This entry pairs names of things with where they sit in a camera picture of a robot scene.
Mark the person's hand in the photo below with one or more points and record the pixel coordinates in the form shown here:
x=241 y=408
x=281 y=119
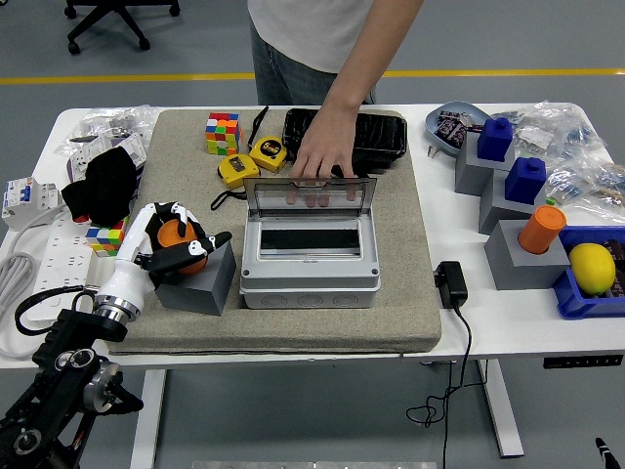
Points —
x=329 y=146

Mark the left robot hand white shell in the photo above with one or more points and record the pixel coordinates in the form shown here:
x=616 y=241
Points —
x=129 y=254

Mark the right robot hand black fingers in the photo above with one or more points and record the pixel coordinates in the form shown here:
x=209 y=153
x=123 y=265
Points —
x=605 y=452

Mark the orange cylinder battery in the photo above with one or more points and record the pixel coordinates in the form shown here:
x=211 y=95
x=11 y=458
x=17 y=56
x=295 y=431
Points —
x=171 y=234
x=539 y=229

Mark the grey block with round hole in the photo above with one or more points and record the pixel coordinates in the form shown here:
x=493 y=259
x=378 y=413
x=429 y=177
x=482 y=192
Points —
x=517 y=268
x=205 y=288

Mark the grey electrical box clear lid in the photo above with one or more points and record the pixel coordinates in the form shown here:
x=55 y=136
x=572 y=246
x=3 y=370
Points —
x=307 y=283

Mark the person's forearm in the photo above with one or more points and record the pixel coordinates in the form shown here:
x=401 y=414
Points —
x=371 y=54

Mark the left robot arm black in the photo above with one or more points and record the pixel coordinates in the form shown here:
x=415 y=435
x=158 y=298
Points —
x=63 y=342

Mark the colourful puzzle cube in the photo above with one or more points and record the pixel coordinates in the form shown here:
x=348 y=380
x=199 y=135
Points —
x=222 y=134
x=105 y=239

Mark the black glossy case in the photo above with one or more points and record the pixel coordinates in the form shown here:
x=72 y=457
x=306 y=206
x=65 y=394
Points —
x=381 y=137

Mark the yellow tape measure round label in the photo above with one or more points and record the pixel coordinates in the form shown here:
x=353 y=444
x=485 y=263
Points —
x=268 y=151

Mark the white power strip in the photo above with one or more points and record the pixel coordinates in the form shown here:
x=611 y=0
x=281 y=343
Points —
x=63 y=254

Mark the black cloth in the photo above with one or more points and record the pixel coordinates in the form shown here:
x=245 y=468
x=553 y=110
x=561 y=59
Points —
x=102 y=185

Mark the black table control panel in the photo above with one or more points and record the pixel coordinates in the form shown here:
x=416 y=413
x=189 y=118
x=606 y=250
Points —
x=581 y=362

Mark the yellow tape measure black window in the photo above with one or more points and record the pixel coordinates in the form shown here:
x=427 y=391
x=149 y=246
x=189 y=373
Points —
x=237 y=171

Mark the small screws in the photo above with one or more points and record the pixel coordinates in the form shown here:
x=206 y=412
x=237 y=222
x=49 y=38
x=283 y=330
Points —
x=432 y=151

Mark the white table leg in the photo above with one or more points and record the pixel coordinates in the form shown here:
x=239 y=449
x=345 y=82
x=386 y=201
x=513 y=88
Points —
x=503 y=420
x=146 y=420

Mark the white socket pack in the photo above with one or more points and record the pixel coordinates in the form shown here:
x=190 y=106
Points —
x=129 y=146

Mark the blue-grey dish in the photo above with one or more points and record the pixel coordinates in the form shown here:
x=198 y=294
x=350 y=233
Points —
x=446 y=146

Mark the person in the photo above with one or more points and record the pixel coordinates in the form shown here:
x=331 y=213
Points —
x=303 y=29

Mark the dark snack packet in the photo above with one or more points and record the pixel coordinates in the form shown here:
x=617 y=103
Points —
x=464 y=118
x=449 y=131

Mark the white circuit breaker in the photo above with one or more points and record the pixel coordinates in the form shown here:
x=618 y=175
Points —
x=19 y=200

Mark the clear bag of parts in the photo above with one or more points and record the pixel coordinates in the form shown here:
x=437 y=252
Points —
x=561 y=127
x=122 y=115
x=586 y=181

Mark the blue plastic bin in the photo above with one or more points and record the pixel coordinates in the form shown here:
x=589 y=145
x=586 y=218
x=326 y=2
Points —
x=571 y=298

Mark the grey-brown mat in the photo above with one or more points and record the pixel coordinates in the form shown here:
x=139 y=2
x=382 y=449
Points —
x=273 y=332

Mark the blue plastic block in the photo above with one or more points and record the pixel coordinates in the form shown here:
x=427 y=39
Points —
x=494 y=141
x=525 y=183

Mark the yellow lemon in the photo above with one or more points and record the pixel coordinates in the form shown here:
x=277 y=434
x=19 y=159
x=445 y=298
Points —
x=591 y=268

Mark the black power adapter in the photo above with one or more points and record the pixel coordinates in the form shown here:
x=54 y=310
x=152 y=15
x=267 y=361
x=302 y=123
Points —
x=451 y=288

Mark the dark packets in bin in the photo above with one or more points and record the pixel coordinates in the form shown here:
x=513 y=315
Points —
x=617 y=254

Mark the black office chair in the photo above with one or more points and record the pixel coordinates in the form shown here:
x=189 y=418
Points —
x=105 y=19

